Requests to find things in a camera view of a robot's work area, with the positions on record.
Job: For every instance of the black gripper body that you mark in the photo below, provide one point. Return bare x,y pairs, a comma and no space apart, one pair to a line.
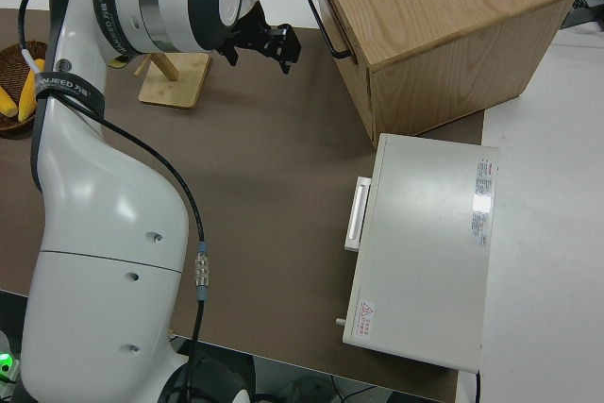
257,39

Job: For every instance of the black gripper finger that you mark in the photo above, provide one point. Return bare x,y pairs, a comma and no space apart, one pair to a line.
290,46
231,55

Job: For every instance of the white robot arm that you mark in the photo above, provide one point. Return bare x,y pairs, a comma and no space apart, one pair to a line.
104,223

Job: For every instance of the wooden mug tree stand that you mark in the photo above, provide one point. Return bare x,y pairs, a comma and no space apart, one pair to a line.
181,87

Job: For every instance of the brown table mat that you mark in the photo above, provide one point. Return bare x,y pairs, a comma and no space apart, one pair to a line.
273,176

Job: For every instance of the wooden cabinet box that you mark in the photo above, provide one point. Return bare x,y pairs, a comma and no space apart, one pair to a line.
448,39

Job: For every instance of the yellow corn cob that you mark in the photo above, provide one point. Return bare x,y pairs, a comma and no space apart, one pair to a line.
29,91
7,102

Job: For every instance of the brown wicker basket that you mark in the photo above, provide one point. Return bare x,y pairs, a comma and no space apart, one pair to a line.
11,56

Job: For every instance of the white toaster oven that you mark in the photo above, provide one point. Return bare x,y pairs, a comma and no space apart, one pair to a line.
420,252

